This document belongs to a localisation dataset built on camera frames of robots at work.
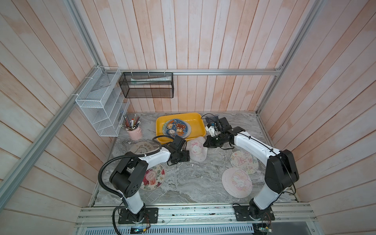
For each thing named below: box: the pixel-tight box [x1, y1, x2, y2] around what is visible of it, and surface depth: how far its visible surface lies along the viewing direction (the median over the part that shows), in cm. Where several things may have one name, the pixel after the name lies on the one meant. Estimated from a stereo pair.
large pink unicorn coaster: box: [221, 167, 253, 199], surface depth 86 cm
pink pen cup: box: [119, 114, 143, 141], surface depth 100 cm
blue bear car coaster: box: [162, 118, 192, 139], surface depth 111 cm
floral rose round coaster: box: [140, 164, 166, 191], surface depth 87 cm
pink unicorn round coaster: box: [186, 136, 209, 163], surface depth 93 cm
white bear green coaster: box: [129, 141, 160, 155], surface depth 103 cm
